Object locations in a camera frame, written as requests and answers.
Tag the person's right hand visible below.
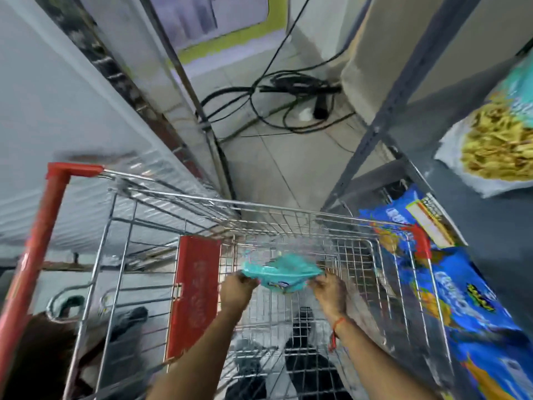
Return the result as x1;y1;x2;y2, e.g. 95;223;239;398
308;271;349;324

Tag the person's left hand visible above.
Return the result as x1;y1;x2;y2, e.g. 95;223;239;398
219;270;260;318

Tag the teal snack packet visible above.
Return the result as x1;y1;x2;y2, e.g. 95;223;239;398
241;252;325;294

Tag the person's left forearm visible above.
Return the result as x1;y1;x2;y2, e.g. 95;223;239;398
146;310;243;400

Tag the person's right forearm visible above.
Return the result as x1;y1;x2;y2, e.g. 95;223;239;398
332;316;440;400

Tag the person's black shoe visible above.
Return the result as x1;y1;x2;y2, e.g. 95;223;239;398
285;307;320;363

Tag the red plastic cart seat flap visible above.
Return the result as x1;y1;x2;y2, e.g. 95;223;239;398
164;235;222;364

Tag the row of blue snack packets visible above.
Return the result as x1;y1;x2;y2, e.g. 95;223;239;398
358;185;533;400

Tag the black power plug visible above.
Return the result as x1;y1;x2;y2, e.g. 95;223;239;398
312;92;330;121

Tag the white packet of yellow chips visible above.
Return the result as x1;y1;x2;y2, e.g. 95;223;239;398
433;49;533;199

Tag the white chest freezer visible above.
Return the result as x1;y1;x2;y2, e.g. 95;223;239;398
0;0;236;251

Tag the yellow bordered poster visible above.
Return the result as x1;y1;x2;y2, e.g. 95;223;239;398
148;0;289;66

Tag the grey metal shelf rack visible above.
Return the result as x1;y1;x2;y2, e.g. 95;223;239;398
320;0;533;400

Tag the red thread wrist bracelet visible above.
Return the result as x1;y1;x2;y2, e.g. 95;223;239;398
328;316;349;353

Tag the metal wire shopping cart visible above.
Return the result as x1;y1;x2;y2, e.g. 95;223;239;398
0;162;455;400

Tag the bundle of black cables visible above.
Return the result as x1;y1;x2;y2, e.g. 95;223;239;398
195;0;358;143

